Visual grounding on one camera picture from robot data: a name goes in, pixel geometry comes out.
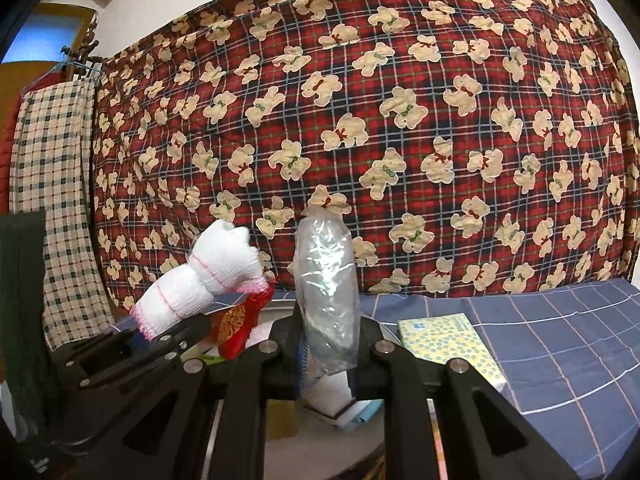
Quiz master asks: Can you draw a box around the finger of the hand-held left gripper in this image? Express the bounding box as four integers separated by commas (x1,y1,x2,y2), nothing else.
127,312,213,361

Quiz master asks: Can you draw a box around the yellow sponge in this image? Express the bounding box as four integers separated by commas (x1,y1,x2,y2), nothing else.
267,400,301,442

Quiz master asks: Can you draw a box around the yellow dotted tissue pack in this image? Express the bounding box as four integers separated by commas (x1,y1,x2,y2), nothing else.
398,312,505,387

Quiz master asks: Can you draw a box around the white pink-striped towel roll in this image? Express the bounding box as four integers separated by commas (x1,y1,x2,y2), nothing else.
131,219,275,338

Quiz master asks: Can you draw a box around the blue cloth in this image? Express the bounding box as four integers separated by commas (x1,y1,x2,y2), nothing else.
345,400,386,426

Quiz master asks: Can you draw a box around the red gold drawstring pouch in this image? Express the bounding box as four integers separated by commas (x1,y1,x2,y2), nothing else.
212,285,276,361

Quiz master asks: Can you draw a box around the red quilted garment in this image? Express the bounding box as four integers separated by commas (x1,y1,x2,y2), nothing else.
0,95,23,211

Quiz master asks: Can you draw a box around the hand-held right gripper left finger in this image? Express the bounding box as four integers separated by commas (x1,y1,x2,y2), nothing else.
65,305,308,480

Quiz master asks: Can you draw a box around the clear plastic bag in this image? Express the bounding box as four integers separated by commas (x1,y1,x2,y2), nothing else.
294,212,362,416

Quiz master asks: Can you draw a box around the red plaid bear printed blanket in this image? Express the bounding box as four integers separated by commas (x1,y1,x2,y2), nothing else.
92,0,640,311

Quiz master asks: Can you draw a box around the blue plaid bed sheet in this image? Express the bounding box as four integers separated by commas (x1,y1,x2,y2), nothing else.
270,277,640,480

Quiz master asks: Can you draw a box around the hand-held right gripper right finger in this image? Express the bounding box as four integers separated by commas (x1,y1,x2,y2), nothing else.
350,310,581,480

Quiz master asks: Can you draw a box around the blue clothes hanger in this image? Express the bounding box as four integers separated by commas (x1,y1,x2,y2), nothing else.
57,45,103,81

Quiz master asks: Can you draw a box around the checkered beige cloth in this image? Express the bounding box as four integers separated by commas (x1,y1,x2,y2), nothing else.
9,79,117,352

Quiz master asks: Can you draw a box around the wooden door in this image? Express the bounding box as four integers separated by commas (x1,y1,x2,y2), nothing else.
0,2,98,106

